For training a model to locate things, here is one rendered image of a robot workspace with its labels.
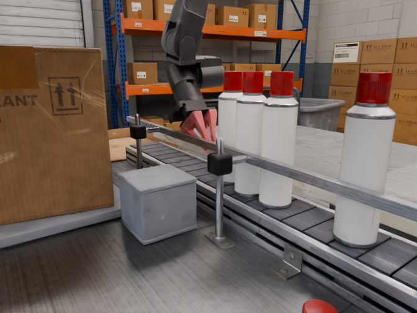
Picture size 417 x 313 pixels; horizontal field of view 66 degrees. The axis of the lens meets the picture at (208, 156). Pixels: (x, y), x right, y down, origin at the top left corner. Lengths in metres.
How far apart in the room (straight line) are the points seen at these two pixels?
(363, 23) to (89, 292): 5.82
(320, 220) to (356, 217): 0.08
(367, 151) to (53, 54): 0.45
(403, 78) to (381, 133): 3.47
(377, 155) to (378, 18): 5.51
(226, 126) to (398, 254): 0.32
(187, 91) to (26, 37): 3.73
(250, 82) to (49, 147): 0.33
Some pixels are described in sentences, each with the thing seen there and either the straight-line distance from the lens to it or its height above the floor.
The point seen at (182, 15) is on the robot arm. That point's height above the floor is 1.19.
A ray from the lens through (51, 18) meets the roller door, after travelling 4.37.
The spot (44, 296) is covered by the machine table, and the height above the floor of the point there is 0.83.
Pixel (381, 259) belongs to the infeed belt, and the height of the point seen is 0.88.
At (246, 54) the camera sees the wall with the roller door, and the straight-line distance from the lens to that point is 5.45.
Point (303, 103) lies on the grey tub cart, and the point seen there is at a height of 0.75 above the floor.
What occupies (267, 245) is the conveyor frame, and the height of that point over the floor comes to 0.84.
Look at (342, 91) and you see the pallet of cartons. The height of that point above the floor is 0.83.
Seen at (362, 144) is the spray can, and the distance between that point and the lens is 0.39.
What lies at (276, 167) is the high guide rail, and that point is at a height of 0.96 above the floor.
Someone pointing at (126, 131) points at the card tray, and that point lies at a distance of 1.27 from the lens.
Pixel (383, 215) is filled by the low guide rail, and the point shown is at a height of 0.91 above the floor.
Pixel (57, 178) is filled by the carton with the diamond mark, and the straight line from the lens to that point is 0.58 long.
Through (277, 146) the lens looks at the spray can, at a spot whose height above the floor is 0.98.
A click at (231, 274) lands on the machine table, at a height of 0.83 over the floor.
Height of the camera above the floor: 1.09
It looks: 15 degrees down
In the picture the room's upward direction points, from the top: straight up
